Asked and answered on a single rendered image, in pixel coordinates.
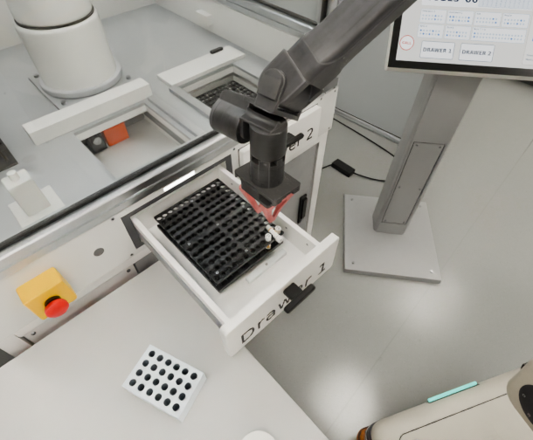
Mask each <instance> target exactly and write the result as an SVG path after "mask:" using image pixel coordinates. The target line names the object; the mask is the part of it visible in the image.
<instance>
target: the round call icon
mask: <svg viewBox="0 0 533 440"><path fill-rule="evenodd" d="M415 38H416V35H405V34H400V39H399V45H398V51H411V52H413V48H414V43H415Z"/></svg>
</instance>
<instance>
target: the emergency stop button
mask: <svg viewBox="0 0 533 440"><path fill-rule="evenodd" d="M68 307H69V303H68V302H67V300H65V299H55V300H53V301H51V302H50V303H49V304H48V305H47V306H46V307H45V315H46V317H48V318H57V317H59V316H61V315H63V314H64V313H65V312H66V311H67V309H68Z"/></svg>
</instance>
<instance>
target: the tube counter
mask: <svg viewBox="0 0 533 440"><path fill-rule="evenodd" d="M463 7H472V8H489V9H505V10H532V7H533V0H464V4H463Z"/></svg>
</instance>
